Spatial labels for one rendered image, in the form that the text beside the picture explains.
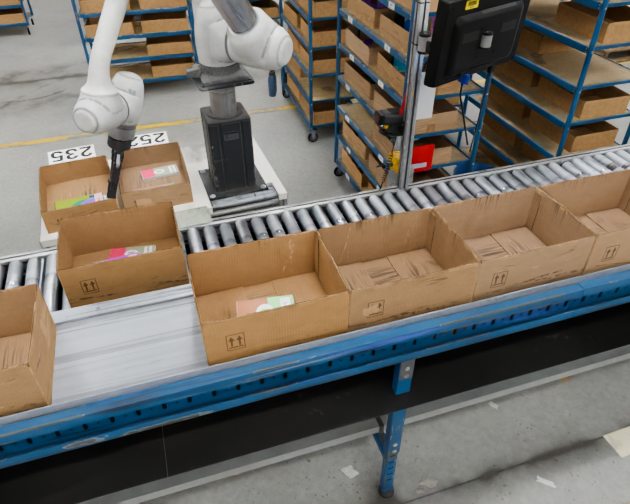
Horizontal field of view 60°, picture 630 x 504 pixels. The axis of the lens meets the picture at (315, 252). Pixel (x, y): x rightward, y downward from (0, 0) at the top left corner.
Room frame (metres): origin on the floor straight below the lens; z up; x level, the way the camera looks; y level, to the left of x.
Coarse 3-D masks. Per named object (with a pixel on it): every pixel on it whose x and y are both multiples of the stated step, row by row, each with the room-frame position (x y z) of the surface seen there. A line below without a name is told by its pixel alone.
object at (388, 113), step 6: (390, 108) 2.10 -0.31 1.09; (396, 108) 2.11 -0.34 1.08; (378, 114) 2.05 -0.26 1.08; (384, 114) 2.05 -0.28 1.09; (390, 114) 2.05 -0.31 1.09; (396, 114) 2.06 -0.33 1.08; (402, 114) 2.07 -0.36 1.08; (378, 120) 2.04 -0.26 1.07; (384, 120) 2.04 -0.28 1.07; (390, 120) 2.04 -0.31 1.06; (396, 120) 2.05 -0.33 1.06; (402, 120) 2.06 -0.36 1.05; (384, 126) 2.07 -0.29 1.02; (390, 126) 2.06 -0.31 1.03; (396, 126) 2.07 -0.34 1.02; (390, 132) 2.06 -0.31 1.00
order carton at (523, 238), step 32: (512, 192) 1.52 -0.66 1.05; (544, 192) 1.52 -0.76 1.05; (448, 224) 1.34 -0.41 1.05; (480, 224) 1.49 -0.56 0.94; (512, 224) 1.53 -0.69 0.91; (544, 224) 1.47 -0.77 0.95; (576, 224) 1.36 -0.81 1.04; (480, 256) 1.38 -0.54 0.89; (512, 256) 1.19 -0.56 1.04; (544, 256) 1.23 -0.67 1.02; (576, 256) 1.26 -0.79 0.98; (480, 288) 1.17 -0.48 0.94; (512, 288) 1.20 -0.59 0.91
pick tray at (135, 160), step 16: (160, 144) 2.26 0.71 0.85; (176, 144) 2.28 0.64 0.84; (128, 160) 2.21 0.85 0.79; (144, 160) 2.23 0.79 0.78; (160, 160) 2.25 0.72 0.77; (176, 160) 2.27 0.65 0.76; (128, 176) 2.13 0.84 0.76; (176, 176) 2.13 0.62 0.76; (128, 192) 1.85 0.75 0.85; (144, 192) 1.87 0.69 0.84; (160, 192) 1.89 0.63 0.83; (176, 192) 1.91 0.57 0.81
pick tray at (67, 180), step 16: (80, 160) 2.12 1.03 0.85; (96, 160) 2.14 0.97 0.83; (48, 176) 2.06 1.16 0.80; (64, 176) 2.09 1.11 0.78; (80, 176) 2.11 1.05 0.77; (96, 176) 2.13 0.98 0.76; (48, 192) 2.00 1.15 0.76; (64, 192) 2.00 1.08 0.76; (80, 192) 2.00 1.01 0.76; (96, 192) 1.99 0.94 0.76; (48, 208) 1.87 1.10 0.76; (64, 208) 1.74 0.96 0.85; (80, 208) 1.76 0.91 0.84; (96, 208) 1.78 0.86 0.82; (112, 208) 1.80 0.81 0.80; (48, 224) 1.71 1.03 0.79
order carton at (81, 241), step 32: (64, 224) 1.56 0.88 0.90; (96, 224) 1.59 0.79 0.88; (128, 224) 1.63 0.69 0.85; (160, 224) 1.66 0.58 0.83; (64, 256) 1.44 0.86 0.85; (96, 256) 1.55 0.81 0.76; (160, 256) 1.38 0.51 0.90; (64, 288) 1.29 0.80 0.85; (96, 288) 1.31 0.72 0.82; (128, 288) 1.34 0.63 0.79; (160, 288) 1.38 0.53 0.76
